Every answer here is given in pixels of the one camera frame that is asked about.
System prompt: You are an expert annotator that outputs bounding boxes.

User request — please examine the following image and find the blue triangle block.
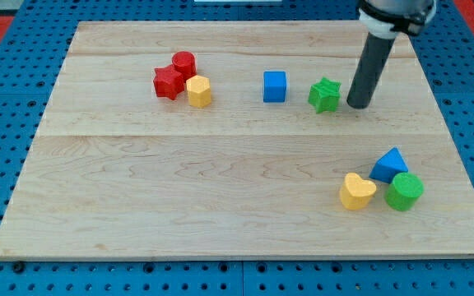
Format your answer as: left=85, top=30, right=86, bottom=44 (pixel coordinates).
left=369, top=147, right=409, bottom=183

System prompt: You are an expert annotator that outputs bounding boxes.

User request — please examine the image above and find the yellow hexagon block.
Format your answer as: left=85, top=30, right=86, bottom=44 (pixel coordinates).
left=186, top=75, right=211, bottom=108

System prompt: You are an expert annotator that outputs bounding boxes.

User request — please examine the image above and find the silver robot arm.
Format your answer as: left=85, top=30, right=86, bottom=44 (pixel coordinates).
left=356, top=0, right=438, bottom=39

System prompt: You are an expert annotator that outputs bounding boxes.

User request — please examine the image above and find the light wooden board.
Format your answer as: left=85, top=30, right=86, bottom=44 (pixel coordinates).
left=0, top=21, right=474, bottom=261

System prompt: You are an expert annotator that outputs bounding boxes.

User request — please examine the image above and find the green star block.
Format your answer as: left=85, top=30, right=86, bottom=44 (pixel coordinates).
left=308, top=77, right=342, bottom=113

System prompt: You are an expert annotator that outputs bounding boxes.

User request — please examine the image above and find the blue cube block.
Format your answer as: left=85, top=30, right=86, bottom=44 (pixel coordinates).
left=263, top=71, right=287, bottom=103

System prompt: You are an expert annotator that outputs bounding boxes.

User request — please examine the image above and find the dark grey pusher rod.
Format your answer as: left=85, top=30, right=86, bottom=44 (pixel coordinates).
left=346, top=33, right=394, bottom=109

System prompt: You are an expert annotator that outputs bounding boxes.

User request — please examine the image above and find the red star block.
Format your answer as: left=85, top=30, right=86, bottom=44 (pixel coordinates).
left=153, top=64, right=184, bottom=100

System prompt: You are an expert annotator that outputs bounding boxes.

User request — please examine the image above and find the red cylinder block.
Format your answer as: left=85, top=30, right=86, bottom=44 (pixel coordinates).
left=171, top=51, right=197, bottom=81

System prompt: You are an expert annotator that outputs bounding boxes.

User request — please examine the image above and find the green cylinder block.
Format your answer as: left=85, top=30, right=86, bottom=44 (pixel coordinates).
left=384, top=173, right=424, bottom=211

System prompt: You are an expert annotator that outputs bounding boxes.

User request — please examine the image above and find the yellow heart block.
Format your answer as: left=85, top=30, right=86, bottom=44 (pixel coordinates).
left=339, top=173, right=377, bottom=210

